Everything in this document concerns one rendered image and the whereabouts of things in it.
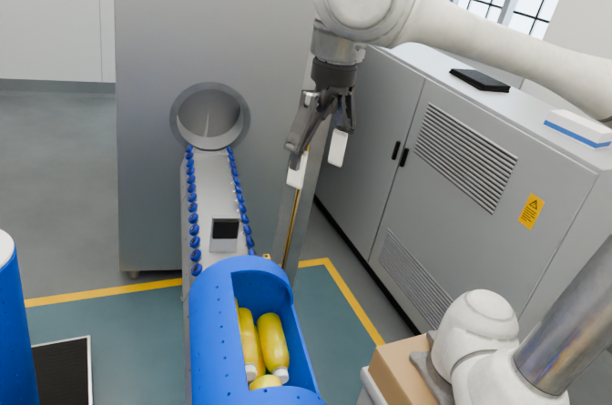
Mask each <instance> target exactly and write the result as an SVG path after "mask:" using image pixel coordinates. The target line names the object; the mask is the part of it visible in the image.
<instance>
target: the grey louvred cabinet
mask: <svg viewBox="0 0 612 405"><path fill-rule="evenodd" d="M356 64H357V66H358V69H357V74H356V78H355V83H354V84H355V85H356V87H355V93H354V101H355V120H356V125H355V127H354V128H353V129H354V132H353V134H352V135H351V134H348V133H347V134H348V138H347V143H346V148H345V151H344V156H343V161H342V166H341V167H337V166H335V165H333V164H331V163H328V156H329V152H330V147H331V141H332V133H333V129H337V128H336V126H335V123H334V120H333V117H332V115H331V122H330V126H329V130H328V135H327V138H326V143H325V147H324V151H323V155H322V160H321V167H320V171H319V175H318V179H317V184H316V188H315V192H314V196H313V199H314V201H315V202H316V204H317V205H318V206H319V208H320V209H321V211H322V212H323V213H324V215H325V216H326V217H327V219H329V220H330V222H331V223H332V225H333V226H334V227H335V229H336V230H337V231H338V233H339V234H340V235H341V237H342V239H343V240H344V241H345V243H346V244H347V245H348V247H349V248H350V249H351V251H352V252H353V254H354V255H355V256H356V258H357V259H359V261H360V262H361V263H362V265H363V266H364V268H365V269H366V270H367V272H368V273H369V275H370V276H371V277H372V279H373V280H374V282H375V283H376V284H377V286H378V287H379V288H380V290H381V291H382V293H383V294H384V295H385V297H386V298H387V299H388V300H389V301H390V302H391V304H392V305H393V307H394V308H395V310H396V311H397V312H398V314H399V315H400V316H401V318H402V319H403V321H404V322H405V323H406V325H407V326H408V327H409V329H410V330H411V331H412V333H413V334H414V336H418V335H422V334H424V333H427V332H429V330H438V329H439V326H440V324H441V321H442V319H443V317H444V314H445V312H446V311H447V309H448V308H449V307H450V305H451V304H452V303H453V302H454V301H455V300H456V299H457V298H459V297H460V296H461V295H463V294H464V293H465V292H467V291H473V290H476V289H485V290H489V291H492V292H494V293H496V294H498V295H500V296H501V297H503V298H504V299H505V300H506V301H507V302H508V303H509V305H510V306H511V307H512V308H513V310H514V312H515V315H516V318H517V322H518V327H519V332H518V335H517V338H518V341H519V345H520V344H521V343H522V342H523V341H524V339H525V338H526V337H527V335H528V334H529V333H530V332H531V330H532V329H533V328H534V327H535V326H536V324H537V323H538V322H539V320H540V319H541V318H542V317H544V315H545V314H546V313H547V311H548V310H549V309H550V308H551V306H552V305H553V304H554V303H555V302H556V300H557V299H558V298H559V296H560V295H561V294H562V293H563V292H564V290H565V289H566V288H567V286H568V285H569V284H570V283H571V281H572V280H573V279H574V278H575V277H576V275H577V274H578V273H579V271H580V270H581V269H582V268H583V267H584V266H585V264H586V263H587V262H588V261H589V260H590V259H591V257H592V256H593V255H594V254H595V253H596V251H597V250H598V249H599V247H600V246H601V245H602V244H603V243H604V241H605V240H606V239H607V237H608V236H609V235H610V234H611V232H612V142H611V144H610V146H608V147H607V148H601V149H596V150H593V149H591V148H589V147H586V146H584V145H581V144H579V143H577V142H576V141H574V140H572V139H570V138H568V137H564V136H562V135H560V134H558V133H557V132H555V131H553V130H551V129H548V128H546V127H543V124H544V122H545V120H546V117H547V115H548V113H549V111H550V110H561V109H559V108H556V107H554V106H551V105H549V104H548V103H546V102H544V101H542V100H540V99H537V98H535V97H533V96H530V95H528V94H527V93H525V92H523V91H520V90H518V89H516V88H514V87H512V86H511V88H510V90H509V91H510V92H509V93H503V92H493V91H482V90H478V89H477V88H475V87H473V86H471V85H469V84H467V83H466V82H465V81H463V80H462V79H460V78H458V77H456V76H454V75H452V74H451V73H449V71H451V68H460V69H473V70H476V69H474V68H472V67H470V66H468V65H465V64H463V63H461V62H459V61H457V60H455V59H453V58H451V57H450V56H446V55H444V54H442V53H440V52H438V51H436V50H434V49H432V48H431V47H429V46H425V45H422V44H418V43H405V44H401V45H399V46H397V47H395V48H393V49H387V48H384V47H380V46H372V45H367V46H366V50H365V55H364V60H363V61H361V62H360V63H356Z"/></svg>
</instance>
